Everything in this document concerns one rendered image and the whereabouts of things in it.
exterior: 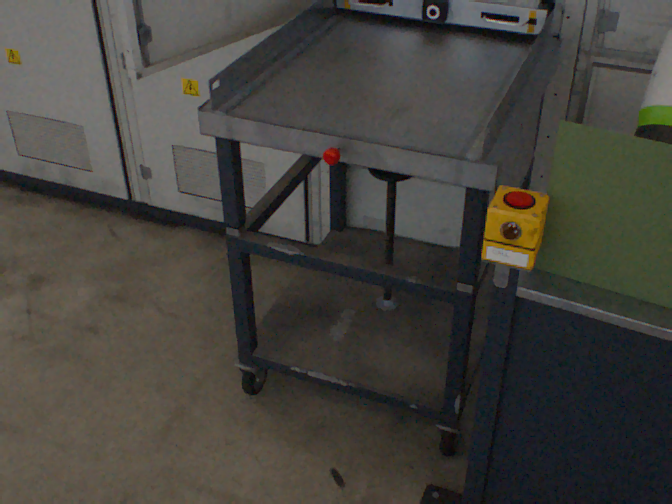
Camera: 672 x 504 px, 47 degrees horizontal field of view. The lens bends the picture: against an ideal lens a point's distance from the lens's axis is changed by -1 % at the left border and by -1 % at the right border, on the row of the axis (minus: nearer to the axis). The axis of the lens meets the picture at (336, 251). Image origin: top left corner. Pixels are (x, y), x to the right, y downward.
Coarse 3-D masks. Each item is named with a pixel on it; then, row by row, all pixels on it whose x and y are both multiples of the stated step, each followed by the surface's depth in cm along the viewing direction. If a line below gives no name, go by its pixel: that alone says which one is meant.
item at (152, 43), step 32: (128, 0) 163; (160, 0) 172; (192, 0) 179; (224, 0) 186; (256, 0) 194; (288, 0) 203; (128, 32) 166; (160, 32) 175; (192, 32) 183; (224, 32) 190; (256, 32) 195; (128, 64) 171; (160, 64) 175
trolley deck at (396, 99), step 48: (336, 48) 185; (384, 48) 185; (432, 48) 185; (480, 48) 185; (288, 96) 163; (336, 96) 163; (384, 96) 163; (432, 96) 163; (480, 96) 163; (528, 96) 162; (288, 144) 154; (336, 144) 150; (384, 144) 146; (432, 144) 145
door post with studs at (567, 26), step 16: (560, 0) 185; (576, 0) 183; (560, 16) 187; (576, 16) 185; (560, 32) 189; (576, 32) 187; (576, 48) 189; (560, 64) 193; (560, 80) 195; (560, 96) 198; (560, 112) 200; (544, 160) 209; (544, 176) 211; (544, 192) 214
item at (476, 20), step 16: (336, 0) 202; (368, 0) 199; (384, 0) 197; (400, 0) 195; (416, 0) 194; (448, 0) 190; (464, 0) 189; (416, 16) 196; (448, 16) 193; (464, 16) 191; (480, 16) 190; (496, 16) 188; (512, 16) 187; (544, 16) 183; (528, 32) 187
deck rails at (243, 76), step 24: (288, 24) 180; (312, 24) 193; (264, 48) 172; (288, 48) 183; (528, 48) 183; (240, 72) 164; (264, 72) 173; (528, 72) 170; (216, 96) 157; (240, 96) 162; (504, 96) 147; (504, 120) 152; (480, 144) 144
